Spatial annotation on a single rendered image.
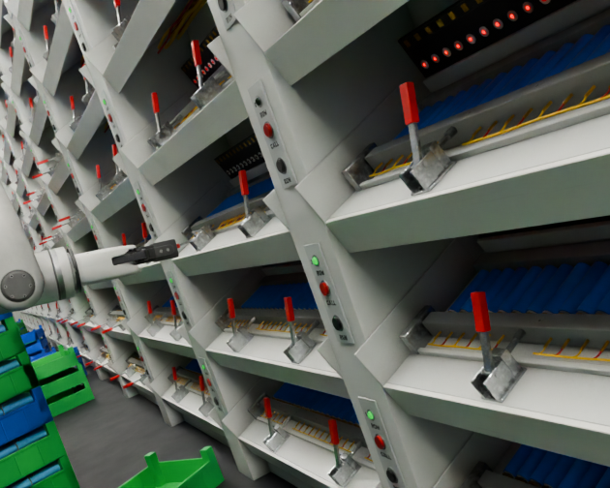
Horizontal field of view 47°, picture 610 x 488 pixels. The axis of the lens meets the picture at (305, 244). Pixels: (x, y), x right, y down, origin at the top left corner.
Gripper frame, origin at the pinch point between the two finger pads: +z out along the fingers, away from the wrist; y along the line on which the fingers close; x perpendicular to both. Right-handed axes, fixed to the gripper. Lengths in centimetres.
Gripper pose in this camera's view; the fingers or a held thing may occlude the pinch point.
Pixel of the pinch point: (164, 250)
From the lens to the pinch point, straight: 123.9
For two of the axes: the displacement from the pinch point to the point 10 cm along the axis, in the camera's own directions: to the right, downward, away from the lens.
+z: 8.8, -2.1, 4.2
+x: -2.2, -9.7, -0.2
